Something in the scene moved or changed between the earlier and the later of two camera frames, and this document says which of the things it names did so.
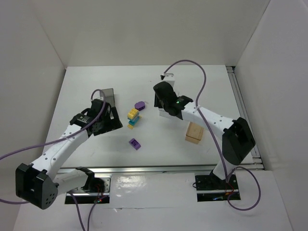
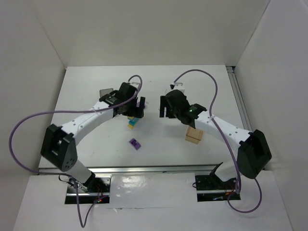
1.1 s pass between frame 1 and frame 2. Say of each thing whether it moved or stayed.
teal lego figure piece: stayed
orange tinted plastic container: stayed
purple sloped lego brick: stayed
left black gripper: moved
